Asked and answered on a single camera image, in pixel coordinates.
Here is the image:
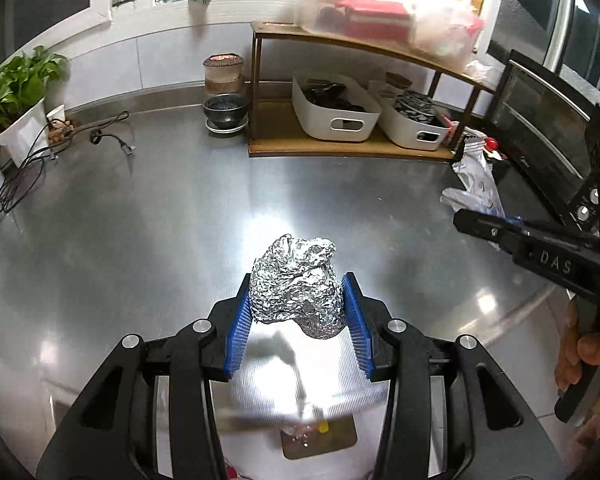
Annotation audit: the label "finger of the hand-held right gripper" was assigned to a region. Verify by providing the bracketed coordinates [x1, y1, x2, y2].
[452, 207, 529, 257]

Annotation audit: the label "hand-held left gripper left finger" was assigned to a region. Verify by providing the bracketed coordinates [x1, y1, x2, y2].
[36, 272, 253, 480]

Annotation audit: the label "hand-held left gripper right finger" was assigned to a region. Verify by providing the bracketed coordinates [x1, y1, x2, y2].
[341, 271, 566, 480]

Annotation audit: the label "silver foil snack bag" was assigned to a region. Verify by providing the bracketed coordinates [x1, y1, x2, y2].
[440, 129, 507, 219]

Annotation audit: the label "aluminium foil ball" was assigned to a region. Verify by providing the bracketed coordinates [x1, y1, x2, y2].
[250, 232, 345, 342]

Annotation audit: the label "steel trash bin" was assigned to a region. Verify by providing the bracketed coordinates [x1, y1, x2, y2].
[281, 414, 358, 461]

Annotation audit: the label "person's right hand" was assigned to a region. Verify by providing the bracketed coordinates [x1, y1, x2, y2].
[554, 301, 600, 392]

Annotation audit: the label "black toaster oven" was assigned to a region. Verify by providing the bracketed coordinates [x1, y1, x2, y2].
[489, 50, 600, 235]

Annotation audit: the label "white storage basket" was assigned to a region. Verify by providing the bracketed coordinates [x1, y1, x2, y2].
[291, 72, 383, 144]
[369, 80, 454, 152]

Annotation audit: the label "patterned black bowl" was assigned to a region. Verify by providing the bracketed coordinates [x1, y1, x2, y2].
[394, 90, 437, 124]

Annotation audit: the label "wooden shelf rack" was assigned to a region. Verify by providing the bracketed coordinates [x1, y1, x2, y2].
[248, 20, 498, 162]

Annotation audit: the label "dark items in basket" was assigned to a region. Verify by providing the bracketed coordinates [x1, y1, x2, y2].
[301, 79, 367, 112]

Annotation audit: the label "dark ceramic bowl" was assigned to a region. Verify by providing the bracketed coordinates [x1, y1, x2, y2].
[202, 92, 251, 128]

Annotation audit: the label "red box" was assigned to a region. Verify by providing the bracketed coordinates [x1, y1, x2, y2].
[330, 0, 417, 41]

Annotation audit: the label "brown lidded jar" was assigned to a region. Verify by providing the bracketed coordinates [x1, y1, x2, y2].
[202, 53, 245, 96]

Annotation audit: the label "clear plastic storage box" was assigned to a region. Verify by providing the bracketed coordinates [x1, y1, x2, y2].
[294, 0, 487, 63]

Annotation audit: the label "white plant pot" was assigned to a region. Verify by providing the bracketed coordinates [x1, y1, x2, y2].
[0, 97, 52, 168]

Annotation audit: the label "green potted plant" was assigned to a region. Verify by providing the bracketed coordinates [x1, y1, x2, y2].
[0, 45, 71, 153]

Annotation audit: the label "black usb cable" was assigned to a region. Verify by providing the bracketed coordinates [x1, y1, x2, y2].
[75, 110, 137, 157]

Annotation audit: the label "black cables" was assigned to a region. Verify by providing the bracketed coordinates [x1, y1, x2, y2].
[0, 110, 131, 231]

